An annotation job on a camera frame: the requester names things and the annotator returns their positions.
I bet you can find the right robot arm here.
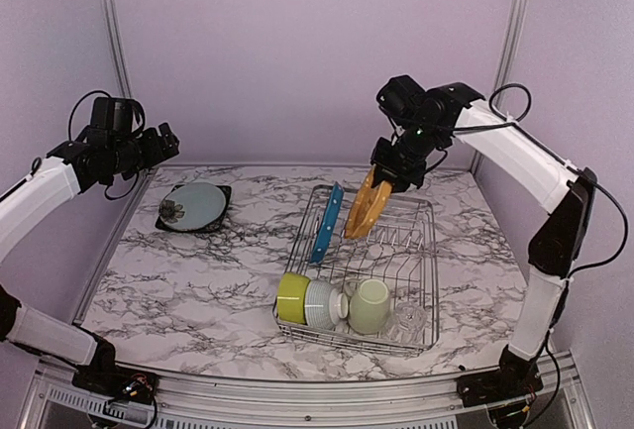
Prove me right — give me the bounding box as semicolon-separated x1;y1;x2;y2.
370;75;595;404

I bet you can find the white striped bowl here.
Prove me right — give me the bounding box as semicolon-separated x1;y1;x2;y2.
304;279;349;331

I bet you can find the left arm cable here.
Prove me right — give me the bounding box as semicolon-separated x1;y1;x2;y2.
66;90;145;201

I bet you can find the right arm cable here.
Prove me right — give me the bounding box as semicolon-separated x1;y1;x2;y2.
488;82;630;271

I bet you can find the aluminium frame post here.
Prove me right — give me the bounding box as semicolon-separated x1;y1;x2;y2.
470;0;535;172
100;0;133;98

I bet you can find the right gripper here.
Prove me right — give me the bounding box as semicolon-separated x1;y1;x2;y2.
370;118;446;192

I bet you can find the black floral square plate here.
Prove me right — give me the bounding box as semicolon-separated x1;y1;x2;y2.
154;183;233;238

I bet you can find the right aluminium frame post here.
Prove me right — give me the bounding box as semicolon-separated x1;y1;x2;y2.
470;0;535;172

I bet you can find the lime green bowl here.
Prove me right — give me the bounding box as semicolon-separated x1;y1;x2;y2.
276;272;311;324

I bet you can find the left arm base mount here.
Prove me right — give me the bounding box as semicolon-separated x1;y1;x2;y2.
72;367;159;405

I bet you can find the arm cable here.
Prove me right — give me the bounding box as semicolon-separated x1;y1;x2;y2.
66;90;145;201
488;82;630;271

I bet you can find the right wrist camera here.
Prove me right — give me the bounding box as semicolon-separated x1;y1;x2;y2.
376;75;426;120

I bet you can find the yellow dotted plate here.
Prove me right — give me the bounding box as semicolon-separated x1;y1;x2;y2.
344;166;392;239

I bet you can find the wire dish rack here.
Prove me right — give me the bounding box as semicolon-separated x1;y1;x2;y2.
275;185;440;357

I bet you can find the clear glass cup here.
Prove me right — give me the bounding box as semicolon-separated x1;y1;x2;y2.
383;301;427;345

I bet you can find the blue dotted plate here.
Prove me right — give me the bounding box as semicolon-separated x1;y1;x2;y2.
309;182;344;264

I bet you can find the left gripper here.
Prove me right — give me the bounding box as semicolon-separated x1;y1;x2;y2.
107;120;177;179

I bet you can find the left aluminium frame post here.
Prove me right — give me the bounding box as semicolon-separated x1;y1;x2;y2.
100;0;133;98

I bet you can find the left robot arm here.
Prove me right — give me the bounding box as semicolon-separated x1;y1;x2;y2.
1;123;179;394

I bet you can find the grey-blue round plate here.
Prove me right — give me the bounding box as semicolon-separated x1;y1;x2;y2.
158;181;229;232

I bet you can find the pale green mug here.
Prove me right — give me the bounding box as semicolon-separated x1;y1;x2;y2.
343;278;390;335

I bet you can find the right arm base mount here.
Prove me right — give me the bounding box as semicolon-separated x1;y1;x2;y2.
457;369;544;407

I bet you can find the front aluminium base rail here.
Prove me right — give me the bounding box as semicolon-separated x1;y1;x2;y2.
18;353;595;428

